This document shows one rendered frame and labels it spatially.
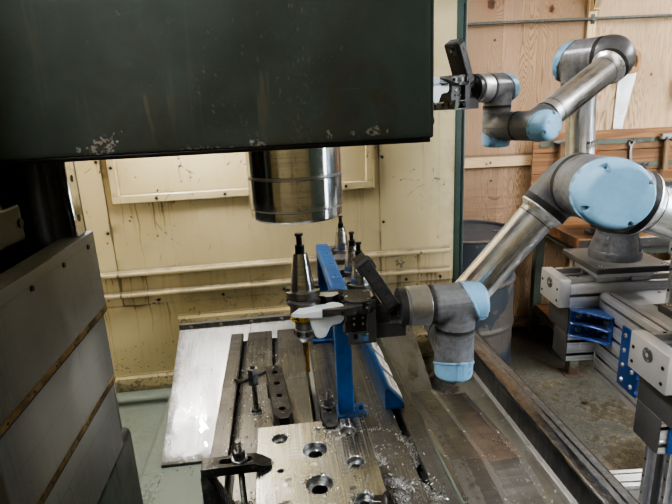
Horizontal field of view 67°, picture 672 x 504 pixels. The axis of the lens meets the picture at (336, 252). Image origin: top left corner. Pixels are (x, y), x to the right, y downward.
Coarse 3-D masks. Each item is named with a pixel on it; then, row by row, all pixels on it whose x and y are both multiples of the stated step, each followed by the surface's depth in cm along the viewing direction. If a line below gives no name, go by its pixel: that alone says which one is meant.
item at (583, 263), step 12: (564, 252) 167; (576, 252) 164; (576, 264) 164; (588, 264) 152; (600, 264) 151; (612, 264) 150; (624, 264) 150; (636, 264) 149; (648, 264) 149; (660, 264) 148; (576, 276) 155; (588, 276) 154; (600, 276) 152; (612, 276) 153; (624, 276) 153; (636, 276) 153; (648, 276) 154; (660, 276) 155
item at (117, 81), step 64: (0, 0) 64; (64, 0) 65; (128, 0) 66; (192, 0) 67; (256, 0) 67; (320, 0) 68; (384, 0) 69; (0, 64) 66; (64, 64) 67; (128, 64) 68; (192, 64) 69; (256, 64) 70; (320, 64) 71; (384, 64) 72; (0, 128) 68; (64, 128) 69; (128, 128) 70; (192, 128) 71; (256, 128) 72; (320, 128) 73; (384, 128) 74
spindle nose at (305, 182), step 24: (264, 168) 79; (288, 168) 78; (312, 168) 79; (336, 168) 83; (264, 192) 81; (288, 192) 79; (312, 192) 80; (336, 192) 83; (264, 216) 82; (288, 216) 80; (312, 216) 81; (336, 216) 85
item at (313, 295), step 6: (288, 288) 92; (318, 288) 92; (288, 294) 90; (294, 294) 89; (300, 294) 89; (306, 294) 89; (312, 294) 90; (318, 294) 91; (288, 300) 93; (294, 300) 90; (300, 300) 90; (306, 300) 90; (312, 300) 90; (318, 300) 91; (294, 306) 90; (300, 306) 90; (306, 306) 90
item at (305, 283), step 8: (296, 256) 89; (304, 256) 89; (296, 264) 89; (304, 264) 89; (296, 272) 90; (304, 272) 90; (296, 280) 90; (304, 280) 90; (312, 280) 91; (296, 288) 90; (304, 288) 90; (312, 288) 91
